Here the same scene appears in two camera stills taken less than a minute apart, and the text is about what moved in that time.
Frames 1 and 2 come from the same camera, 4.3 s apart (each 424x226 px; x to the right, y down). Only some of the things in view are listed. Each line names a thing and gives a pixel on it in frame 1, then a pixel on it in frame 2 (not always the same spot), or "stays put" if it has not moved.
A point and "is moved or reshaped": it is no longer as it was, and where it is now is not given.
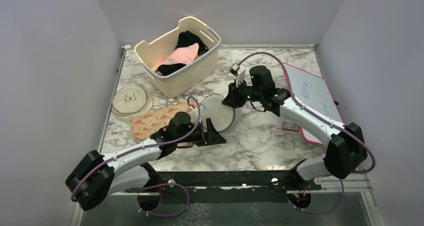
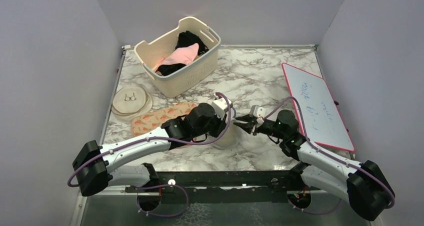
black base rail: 227,186 stays put
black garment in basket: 184,39 stays put
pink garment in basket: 184,55 stays put
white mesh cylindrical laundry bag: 222,116 is moved or reshaped
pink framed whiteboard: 313,90 stays put
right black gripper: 233,99 to 247,127
